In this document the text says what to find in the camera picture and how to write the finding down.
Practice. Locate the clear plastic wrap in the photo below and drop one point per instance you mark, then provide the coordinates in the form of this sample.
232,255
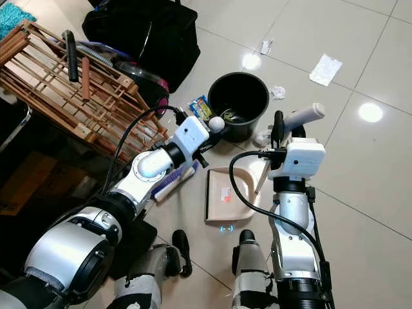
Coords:
262,136

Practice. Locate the broom with white knob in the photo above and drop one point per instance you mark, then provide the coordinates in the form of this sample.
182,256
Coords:
170,185

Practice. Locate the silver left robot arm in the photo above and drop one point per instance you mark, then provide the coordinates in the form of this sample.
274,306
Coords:
77,251

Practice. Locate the crumpled white paper ball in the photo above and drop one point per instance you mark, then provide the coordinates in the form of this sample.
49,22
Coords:
278,92

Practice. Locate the blue snack wrapper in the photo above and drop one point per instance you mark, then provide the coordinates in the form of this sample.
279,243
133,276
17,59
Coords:
198,106

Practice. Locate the small white paper scrap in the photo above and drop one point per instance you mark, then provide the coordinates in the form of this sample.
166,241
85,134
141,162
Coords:
266,46

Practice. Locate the brown cardboard box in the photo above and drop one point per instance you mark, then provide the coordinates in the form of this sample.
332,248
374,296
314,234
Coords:
29,183

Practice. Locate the robot right leg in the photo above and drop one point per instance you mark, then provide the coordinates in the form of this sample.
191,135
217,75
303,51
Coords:
251,277

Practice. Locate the robot leg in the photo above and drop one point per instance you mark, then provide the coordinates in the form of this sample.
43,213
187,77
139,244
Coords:
251,277
148,277

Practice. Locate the robot left leg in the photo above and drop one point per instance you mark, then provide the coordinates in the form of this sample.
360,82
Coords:
148,277

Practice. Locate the brown wooden slatted rack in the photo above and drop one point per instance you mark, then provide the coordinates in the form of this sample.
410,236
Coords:
51,84

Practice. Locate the black fabric bag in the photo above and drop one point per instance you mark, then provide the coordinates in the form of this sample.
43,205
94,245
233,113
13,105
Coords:
141,32

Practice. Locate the teal shaggy rug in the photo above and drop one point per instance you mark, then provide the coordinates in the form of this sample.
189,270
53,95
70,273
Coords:
13,18

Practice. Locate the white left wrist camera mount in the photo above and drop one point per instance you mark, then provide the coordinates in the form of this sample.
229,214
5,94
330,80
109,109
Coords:
193,134

